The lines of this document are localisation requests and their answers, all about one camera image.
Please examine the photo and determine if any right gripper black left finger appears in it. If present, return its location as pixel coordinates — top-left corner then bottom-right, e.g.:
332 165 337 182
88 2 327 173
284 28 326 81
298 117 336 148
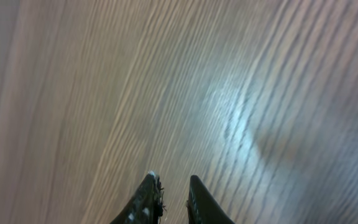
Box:
110 170 164 224

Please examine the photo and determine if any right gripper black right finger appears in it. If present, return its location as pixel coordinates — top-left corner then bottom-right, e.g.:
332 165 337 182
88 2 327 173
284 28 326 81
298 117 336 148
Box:
186 175 234 224

